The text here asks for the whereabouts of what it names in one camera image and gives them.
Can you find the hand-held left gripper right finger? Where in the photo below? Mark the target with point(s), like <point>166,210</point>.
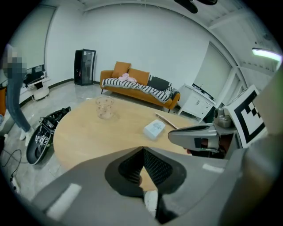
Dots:
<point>199,176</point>

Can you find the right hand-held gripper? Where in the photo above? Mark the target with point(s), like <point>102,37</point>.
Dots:
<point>249,117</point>

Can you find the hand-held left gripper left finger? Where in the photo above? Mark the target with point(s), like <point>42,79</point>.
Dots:
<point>77,187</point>

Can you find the white printed strip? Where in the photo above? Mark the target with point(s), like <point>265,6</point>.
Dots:
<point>165,120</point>

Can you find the white box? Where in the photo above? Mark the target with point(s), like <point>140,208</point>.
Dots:
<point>154,130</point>

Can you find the wooden coffee table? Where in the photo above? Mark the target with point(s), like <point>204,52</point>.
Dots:
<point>99,136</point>

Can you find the white sideboard cabinet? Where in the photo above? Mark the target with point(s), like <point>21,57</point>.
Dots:
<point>194,106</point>

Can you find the orange sofa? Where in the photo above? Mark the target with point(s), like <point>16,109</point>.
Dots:
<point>174,99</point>

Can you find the person's left white shoe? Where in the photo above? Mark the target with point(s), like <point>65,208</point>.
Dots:
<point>151,203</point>

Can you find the black white striped blanket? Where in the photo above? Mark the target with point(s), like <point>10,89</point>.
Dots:
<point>154,92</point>

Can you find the white power strip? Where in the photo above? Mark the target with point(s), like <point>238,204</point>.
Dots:
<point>14,183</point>

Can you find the orange cushion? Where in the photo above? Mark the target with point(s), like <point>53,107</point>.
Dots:
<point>2,101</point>
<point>139,76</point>
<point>121,69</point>

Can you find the clear glass cup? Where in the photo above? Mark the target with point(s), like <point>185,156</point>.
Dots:
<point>104,108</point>

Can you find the pink garment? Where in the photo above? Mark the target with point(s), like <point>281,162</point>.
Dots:
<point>127,77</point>

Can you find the white round side table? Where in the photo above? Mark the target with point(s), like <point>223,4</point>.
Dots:
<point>40,93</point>

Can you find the white low cabinet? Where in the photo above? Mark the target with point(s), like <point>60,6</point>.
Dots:
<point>26,95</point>

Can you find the ceiling tube light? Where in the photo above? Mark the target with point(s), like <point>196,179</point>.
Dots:
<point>265,53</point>

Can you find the black glass-door cabinet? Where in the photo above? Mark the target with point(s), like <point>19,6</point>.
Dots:
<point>85,66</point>

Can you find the black television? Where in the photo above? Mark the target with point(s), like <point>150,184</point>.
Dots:
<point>33,74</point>

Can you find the white roller blind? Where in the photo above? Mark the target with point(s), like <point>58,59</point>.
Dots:
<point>33,37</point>

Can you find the right hand-held gripper camera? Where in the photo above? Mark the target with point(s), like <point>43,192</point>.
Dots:
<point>221,115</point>

